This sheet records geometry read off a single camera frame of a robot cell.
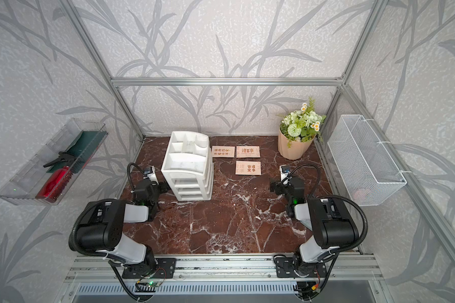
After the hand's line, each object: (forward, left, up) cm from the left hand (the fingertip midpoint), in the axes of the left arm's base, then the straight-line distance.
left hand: (160, 175), depth 93 cm
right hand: (+1, -60, 0) cm, 61 cm away
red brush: (-21, +18, +28) cm, 39 cm away
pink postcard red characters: (+22, -30, -7) cm, 38 cm away
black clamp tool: (-10, +23, +27) cm, 37 cm away
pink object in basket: (-18, -86, +16) cm, 89 cm away
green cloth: (-3, +21, +25) cm, 33 cm away
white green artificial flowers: (+11, -67, +24) cm, 73 cm away
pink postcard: (+9, -45, -6) cm, 46 cm away
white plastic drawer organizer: (-2, -17, +12) cm, 21 cm away
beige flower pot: (+14, -70, +4) cm, 72 cm away
